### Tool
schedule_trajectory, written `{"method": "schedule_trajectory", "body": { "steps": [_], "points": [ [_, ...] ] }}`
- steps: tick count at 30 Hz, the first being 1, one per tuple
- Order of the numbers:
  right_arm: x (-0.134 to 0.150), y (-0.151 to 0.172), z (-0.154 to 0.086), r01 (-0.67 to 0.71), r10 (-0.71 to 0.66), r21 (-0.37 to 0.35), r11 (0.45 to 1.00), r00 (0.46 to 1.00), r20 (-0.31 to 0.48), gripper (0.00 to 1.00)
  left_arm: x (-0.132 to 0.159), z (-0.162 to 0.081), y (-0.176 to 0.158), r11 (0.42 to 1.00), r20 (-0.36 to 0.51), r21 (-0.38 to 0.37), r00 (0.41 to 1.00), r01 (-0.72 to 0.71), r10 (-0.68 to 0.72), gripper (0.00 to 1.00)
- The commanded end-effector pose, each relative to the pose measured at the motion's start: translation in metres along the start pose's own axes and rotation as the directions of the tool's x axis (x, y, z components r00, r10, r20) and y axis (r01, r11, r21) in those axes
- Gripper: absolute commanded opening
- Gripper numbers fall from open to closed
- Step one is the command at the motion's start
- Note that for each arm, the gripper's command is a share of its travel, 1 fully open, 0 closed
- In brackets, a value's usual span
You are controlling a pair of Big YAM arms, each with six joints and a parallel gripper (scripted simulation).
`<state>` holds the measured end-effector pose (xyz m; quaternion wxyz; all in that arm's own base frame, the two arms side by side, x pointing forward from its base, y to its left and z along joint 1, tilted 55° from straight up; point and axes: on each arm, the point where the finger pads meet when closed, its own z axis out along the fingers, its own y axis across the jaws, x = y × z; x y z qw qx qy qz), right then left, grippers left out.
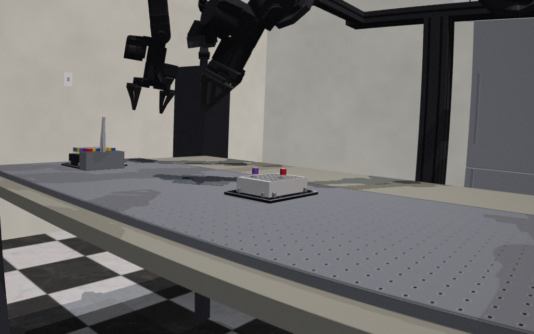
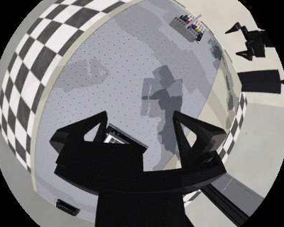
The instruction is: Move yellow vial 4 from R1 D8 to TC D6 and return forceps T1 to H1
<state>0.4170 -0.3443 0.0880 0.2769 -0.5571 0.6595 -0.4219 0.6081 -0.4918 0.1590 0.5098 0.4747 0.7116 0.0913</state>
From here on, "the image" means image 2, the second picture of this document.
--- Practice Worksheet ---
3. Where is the white rectangular rack with grid of holes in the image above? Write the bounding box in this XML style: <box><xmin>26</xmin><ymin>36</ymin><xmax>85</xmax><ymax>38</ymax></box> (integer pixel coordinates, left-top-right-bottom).
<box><xmin>104</xmin><ymin>131</ymin><xmax>130</xmax><ymax>144</ymax></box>

